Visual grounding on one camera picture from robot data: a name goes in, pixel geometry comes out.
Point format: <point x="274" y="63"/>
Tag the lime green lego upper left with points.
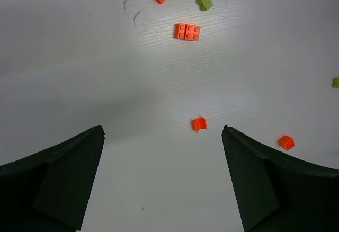
<point x="204" y="5"/>

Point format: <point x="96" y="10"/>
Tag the lime green lego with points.
<point x="335" y="82"/>
<point x="204" y="5"/>

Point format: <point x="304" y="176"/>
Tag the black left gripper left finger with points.
<point x="50" y="190"/>

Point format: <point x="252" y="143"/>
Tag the orange two-by-two lego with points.
<point x="187" y="32"/>

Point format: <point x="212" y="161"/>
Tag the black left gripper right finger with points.
<point x="278" y="192"/>

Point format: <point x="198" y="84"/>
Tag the orange lego middle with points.
<point x="286" y="142"/>

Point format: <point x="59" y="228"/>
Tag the lime green lego middle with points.
<point x="335" y="82"/>

